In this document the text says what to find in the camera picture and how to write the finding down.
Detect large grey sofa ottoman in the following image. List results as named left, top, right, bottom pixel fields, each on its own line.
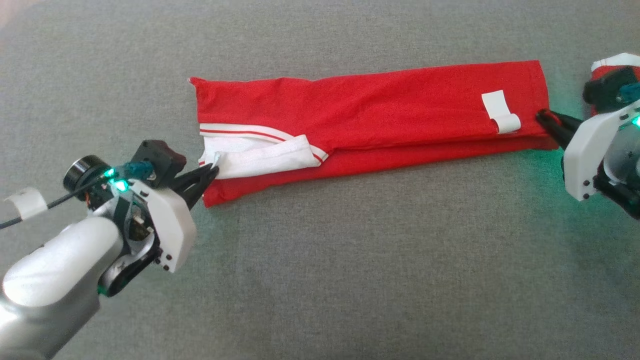
left=0, top=0, right=640, bottom=360

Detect red and white jersey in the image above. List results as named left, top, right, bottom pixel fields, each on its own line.
left=189, top=60, right=560, bottom=208

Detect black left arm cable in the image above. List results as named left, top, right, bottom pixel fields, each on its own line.
left=0, top=175, right=109, bottom=231

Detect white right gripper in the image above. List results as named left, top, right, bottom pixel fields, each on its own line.
left=535, top=99, right=640, bottom=203

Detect white tape cable tag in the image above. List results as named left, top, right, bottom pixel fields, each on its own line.
left=4, top=187, right=49, bottom=221

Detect red shorts with white stripes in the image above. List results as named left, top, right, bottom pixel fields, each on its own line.
left=590, top=52, right=640, bottom=119

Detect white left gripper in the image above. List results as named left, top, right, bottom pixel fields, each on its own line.
left=117, top=165, right=221, bottom=275

